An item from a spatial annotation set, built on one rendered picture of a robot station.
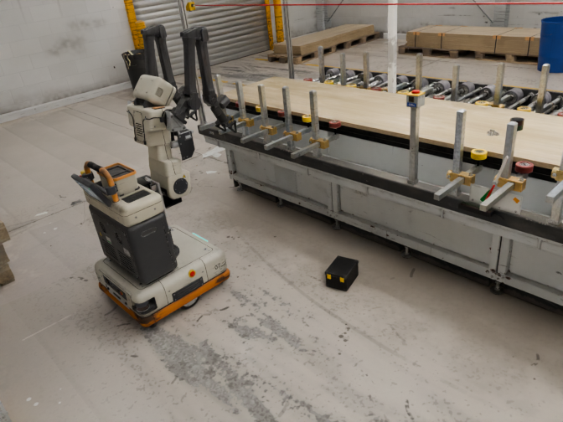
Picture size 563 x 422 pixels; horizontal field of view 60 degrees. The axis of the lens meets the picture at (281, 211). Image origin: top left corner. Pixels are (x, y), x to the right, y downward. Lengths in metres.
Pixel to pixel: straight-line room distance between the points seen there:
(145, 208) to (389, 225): 1.65
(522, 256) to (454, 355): 0.70
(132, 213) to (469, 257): 2.01
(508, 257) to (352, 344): 1.03
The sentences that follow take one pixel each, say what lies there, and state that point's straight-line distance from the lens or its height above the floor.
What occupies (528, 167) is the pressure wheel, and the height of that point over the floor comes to 0.91.
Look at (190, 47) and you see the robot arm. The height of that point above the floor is 1.53.
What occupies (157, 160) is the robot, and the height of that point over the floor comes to 0.91.
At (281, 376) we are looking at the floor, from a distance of 2.66.
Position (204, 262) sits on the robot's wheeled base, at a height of 0.26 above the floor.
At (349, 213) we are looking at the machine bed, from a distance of 3.64.
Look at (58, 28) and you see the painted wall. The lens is 9.10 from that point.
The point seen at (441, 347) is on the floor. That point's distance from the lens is 2.81.
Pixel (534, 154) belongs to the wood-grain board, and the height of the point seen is 0.90.
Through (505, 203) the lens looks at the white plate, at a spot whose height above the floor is 0.74.
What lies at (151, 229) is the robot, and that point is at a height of 0.62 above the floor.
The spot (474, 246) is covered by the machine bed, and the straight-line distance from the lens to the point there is 3.14.
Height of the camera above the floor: 1.94
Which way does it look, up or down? 28 degrees down
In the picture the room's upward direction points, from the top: 7 degrees counter-clockwise
